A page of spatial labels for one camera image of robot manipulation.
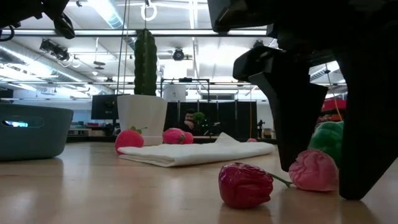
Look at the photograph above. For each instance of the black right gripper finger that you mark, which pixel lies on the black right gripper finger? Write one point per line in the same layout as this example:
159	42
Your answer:
289	109
370	124

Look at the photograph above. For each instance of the green toy bell pepper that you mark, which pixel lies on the green toy bell pepper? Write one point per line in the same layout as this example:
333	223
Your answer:
326	138

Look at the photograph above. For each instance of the small pink toy fruit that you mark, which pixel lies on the small pink toy fruit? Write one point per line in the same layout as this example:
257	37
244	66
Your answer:
312	171
252	140

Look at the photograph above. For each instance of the small red toy pepper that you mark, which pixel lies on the small red toy pepper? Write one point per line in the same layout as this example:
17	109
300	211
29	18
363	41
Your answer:
244	186

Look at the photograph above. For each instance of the small red toy strawberry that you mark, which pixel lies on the small red toy strawberry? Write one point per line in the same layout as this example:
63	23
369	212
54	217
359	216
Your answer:
188	138

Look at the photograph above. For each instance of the large red toy fruit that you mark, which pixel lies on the large red toy fruit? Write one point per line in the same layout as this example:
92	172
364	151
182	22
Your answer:
172	136

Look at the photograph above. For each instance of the large red toy strawberry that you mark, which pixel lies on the large red toy strawberry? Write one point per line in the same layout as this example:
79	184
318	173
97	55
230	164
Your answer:
129	140

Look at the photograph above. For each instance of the shelf with red bins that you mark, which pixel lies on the shelf with red bins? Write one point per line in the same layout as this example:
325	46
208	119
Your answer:
334	105

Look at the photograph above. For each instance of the black ceiling fixture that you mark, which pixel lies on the black ceiling fixture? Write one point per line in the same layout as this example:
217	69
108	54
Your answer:
54	49

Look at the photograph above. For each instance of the black partition panels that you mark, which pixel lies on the black partition panels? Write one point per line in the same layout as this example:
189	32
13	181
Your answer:
230	115

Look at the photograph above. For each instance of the small green plant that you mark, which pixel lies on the small green plant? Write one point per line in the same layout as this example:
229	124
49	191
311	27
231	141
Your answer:
199	116

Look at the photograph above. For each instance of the person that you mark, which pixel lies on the person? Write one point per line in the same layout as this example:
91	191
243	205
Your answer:
189	119

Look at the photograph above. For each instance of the white folded cloth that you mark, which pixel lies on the white folded cloth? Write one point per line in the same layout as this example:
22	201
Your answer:
186	154

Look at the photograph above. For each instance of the black computer monitor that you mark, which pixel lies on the black computer monitor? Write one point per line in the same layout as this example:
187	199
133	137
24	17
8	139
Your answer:
104	107

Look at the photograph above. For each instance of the green cactus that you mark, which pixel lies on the green cactus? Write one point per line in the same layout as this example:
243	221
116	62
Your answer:
145	62

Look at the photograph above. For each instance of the blue-grey plastic container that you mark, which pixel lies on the blue-grey plastic container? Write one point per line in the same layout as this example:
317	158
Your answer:
46	140

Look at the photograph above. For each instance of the white plant pot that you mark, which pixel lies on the white plant pot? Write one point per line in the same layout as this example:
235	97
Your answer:
143	115

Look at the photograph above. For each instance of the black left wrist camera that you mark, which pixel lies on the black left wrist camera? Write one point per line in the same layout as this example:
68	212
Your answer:
65	28

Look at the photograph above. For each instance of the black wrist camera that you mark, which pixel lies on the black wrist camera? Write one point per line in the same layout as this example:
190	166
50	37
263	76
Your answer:
242	12
65	28

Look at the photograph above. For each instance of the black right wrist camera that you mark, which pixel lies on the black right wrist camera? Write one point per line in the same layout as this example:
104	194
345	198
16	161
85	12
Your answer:
242	12

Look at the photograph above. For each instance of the round black overhead camera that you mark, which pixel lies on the round black overhead camera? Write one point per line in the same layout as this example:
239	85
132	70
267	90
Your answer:
178	55

